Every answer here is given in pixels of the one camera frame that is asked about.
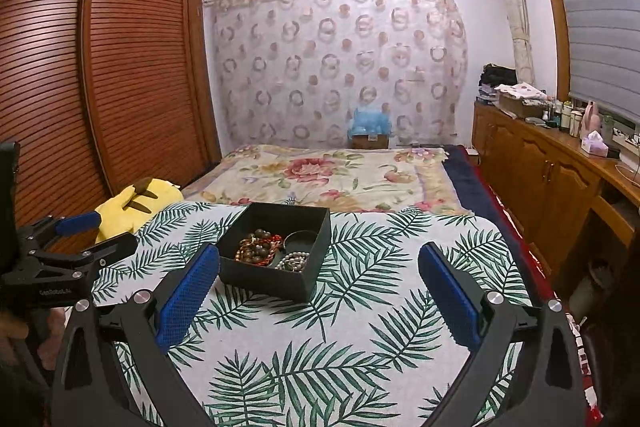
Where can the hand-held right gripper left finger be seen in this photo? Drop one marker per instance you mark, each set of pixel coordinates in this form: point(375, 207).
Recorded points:
point(187, 302)

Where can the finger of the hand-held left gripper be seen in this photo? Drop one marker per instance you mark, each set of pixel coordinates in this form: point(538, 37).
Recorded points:
point(77, 223)
point(107, 249)

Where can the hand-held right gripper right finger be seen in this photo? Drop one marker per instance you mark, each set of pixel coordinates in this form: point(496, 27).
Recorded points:
point(450, 302)

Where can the black jewelry box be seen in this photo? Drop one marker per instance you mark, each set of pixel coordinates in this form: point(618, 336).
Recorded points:
point(270, 284)

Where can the metal bangle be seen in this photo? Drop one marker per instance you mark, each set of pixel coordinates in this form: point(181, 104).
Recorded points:
point(300, 232)

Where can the person's left hand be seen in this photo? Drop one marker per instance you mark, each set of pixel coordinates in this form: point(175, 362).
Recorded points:
point(12, 332)

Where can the yellow plush toy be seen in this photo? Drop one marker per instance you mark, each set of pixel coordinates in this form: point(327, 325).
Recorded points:
point(120, 212)

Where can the red printed bedsheet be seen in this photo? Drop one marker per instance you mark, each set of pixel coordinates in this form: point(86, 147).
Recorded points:
point(540, 277)

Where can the green leaf print blanket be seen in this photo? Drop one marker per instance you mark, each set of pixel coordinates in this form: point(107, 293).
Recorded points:
point(350, 357)

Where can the navy blue blanket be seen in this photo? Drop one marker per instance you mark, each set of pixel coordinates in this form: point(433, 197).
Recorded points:
point(465, 177)

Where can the wooden sideboard cabinet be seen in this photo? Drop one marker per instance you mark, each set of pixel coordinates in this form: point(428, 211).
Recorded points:
point(525, 167)

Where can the wooden slatted wardrobe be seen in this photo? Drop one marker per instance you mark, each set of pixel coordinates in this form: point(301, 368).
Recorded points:
point(125, 57)

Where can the floral blanket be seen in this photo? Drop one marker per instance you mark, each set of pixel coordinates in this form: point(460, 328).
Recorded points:
point(310, 172)

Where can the small cardboard box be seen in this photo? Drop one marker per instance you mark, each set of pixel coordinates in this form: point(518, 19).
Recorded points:
point(370, 142)

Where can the blue plush toy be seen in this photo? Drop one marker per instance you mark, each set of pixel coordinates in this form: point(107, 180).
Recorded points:
point(370, 119)

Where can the pink tissue pack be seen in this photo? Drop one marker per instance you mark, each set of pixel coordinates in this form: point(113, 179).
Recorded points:
point(594, 144)

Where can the row of toiletry bottles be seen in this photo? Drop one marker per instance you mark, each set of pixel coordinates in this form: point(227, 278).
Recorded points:
point(565, 117)

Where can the box with floral cloth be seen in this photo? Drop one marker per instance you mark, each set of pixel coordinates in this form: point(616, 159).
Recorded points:
point(520, 94)

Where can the pink rabbit figure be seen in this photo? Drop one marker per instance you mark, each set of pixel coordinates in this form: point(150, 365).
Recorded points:
point(591, 122)

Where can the pile of dark clothes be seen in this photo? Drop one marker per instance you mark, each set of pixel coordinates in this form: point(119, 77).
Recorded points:
point(495, 77)

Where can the white power strip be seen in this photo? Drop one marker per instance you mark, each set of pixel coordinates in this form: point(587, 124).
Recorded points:
point(625, 139)

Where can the tied beige curtain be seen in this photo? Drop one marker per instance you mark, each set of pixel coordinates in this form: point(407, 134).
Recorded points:
point(515, 22)

